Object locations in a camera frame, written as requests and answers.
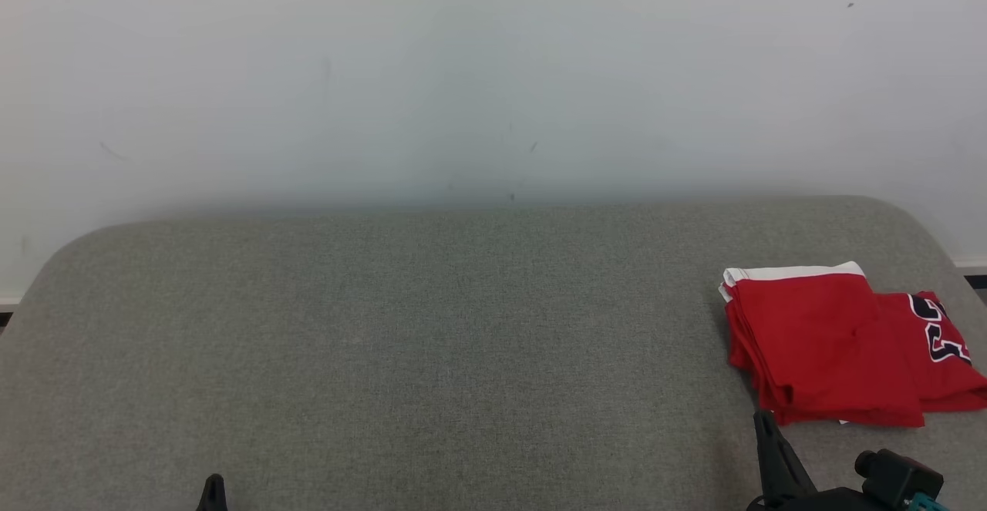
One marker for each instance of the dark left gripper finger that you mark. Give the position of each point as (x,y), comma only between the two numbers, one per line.
(213,495)

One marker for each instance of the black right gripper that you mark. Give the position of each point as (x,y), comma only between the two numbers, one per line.
(825,502)

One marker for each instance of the red shorts with white trim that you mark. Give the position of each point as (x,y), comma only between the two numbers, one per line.
(817,341)

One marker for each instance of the red and white jersey shirt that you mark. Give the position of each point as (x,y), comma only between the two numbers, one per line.
(960,388)

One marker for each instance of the grey fabric sofa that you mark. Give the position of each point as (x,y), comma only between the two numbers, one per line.
(424,357)

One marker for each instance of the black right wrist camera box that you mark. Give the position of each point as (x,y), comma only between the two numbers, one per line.
(902,476)

